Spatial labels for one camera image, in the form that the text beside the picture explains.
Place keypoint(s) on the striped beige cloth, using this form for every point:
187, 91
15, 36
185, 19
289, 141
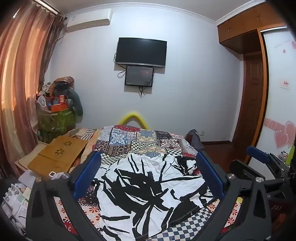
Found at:
81, 134

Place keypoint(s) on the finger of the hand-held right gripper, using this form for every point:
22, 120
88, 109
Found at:
242, 168
256, 152

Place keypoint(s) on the brown wooden door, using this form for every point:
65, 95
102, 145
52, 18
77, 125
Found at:
252, 92

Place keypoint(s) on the pile of papers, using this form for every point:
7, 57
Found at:
16, 197

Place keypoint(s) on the pink striped curtain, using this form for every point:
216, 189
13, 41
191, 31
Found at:
20, 69

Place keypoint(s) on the wooden lap desk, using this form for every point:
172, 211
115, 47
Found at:
60, 150

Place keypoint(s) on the wooden overhead cabinet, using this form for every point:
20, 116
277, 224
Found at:
240, 30

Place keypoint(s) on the white side table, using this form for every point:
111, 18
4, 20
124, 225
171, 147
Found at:
27, 157

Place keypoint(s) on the white air conditioner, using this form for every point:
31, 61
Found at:
87, 22

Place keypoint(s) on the black and white patterned garment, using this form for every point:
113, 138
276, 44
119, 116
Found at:
129, 171

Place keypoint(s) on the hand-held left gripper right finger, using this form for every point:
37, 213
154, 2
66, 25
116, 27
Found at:
210, 176

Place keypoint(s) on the dark grey clothes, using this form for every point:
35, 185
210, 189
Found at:
195, 139

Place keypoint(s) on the white wardrobe door heart stickers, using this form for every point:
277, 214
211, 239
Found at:
277, 104

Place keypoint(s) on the green bottle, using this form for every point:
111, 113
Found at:
291, 155

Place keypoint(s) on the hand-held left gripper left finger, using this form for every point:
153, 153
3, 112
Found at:
87, 173

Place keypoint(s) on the green patterned storage box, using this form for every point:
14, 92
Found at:
57, 122

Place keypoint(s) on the small black wall monitor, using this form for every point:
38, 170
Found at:
138, 76

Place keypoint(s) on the dark grey-green garment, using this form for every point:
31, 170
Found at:
75, 102

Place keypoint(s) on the brown patterned bag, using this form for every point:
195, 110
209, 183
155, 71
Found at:
64, 81

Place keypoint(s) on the small white device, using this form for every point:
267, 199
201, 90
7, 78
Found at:
52, 175

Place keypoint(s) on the black wall television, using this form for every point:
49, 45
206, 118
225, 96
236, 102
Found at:
141, 52

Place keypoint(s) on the orange box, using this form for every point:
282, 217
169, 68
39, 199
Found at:
59, 107

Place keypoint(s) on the white wall socket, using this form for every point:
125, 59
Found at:
202, 133

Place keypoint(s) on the patchwork bedspread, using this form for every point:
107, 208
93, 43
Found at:
143, 139

